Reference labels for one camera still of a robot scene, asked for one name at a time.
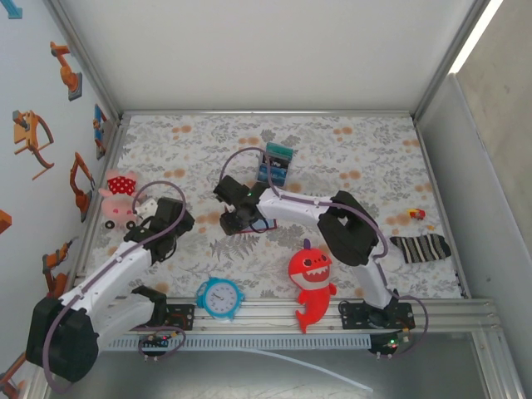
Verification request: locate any red card holder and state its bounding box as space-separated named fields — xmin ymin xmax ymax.
xmin=230 ymin=218 xmax=278 ymax=237

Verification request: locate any black credit card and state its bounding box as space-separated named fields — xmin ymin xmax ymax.
xmin=260 ymin=151 xmax=291 ymax=168

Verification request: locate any pink pig plush toy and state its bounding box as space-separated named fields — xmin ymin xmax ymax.
xmin=98 ymin=169 xmax=147 ymax=230

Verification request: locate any floral table mat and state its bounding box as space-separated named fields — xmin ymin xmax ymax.
xmin=81 ymin=114 xmax=466 ymax=300

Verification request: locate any blue alarm clock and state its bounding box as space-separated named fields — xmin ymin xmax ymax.
xmin=195 ymin=276 xmax=246 ymax=324

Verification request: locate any red shark plush toy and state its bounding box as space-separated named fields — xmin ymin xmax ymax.
xmin=288 ymin=238 xmax=338 ymax=335

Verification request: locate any left circuit board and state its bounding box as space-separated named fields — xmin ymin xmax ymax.
xmin=139 ymin=333 xmax=172 ymax=355

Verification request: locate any circuit board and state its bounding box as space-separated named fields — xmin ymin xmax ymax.
xmin=367 ymin=332 xmax=411 ymax=357
xmin=139 ymin=333 xmax=172 ymax=355

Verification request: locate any black white striped sock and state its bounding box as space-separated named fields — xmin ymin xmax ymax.
xmin=389 ymin=233 xmax=452 ymax=264

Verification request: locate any white plastic tube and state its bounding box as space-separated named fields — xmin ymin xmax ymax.
xmin=244 ymin=347 xmax=374 ymax=393

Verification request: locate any right circuit board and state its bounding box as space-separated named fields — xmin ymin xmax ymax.
xmin=367 ymin=332 xmax=411 ymax=357

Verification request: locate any white light strip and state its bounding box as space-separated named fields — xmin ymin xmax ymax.
xmin=448 ymin=0 xmax=505 ymax=75

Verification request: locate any aluminium side rail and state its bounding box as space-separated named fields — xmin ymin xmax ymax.
xmin=70 ymin=118 xmax=128 ymax=300

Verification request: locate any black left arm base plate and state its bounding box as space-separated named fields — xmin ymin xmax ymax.
xmin=165 ymin=303 xmax=196 ymax=332

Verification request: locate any aluminium back rail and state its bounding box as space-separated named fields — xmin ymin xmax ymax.
xmin=120 ymin=109 xmax=416 ymax=118

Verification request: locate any aluminium front rail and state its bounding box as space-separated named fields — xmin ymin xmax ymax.
xmin=124 ymin=297 xmax=502 ymax=333

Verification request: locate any blue orange wall sticker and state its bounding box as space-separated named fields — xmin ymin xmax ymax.
xmin=93 ymin=103 xmax=109 ymax=161

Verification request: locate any grey slotted cable duct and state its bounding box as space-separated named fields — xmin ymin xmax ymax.
xmin=99 ymin=335 xmax=372 ymax=351

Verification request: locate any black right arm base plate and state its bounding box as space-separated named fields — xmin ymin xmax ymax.
xmin=339 ymin=301 xmax=416 ymax=330

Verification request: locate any orange gripper claw wall sticker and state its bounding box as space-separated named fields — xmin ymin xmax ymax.
xmin=12 ymin=110 xmax=56 ymax=181

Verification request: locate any aluminium frame post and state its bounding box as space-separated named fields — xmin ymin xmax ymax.
xmin=409 ymin=0 xmax=495 ymax=121
xmin=43 ymin=0 xmax=126 ymax=121

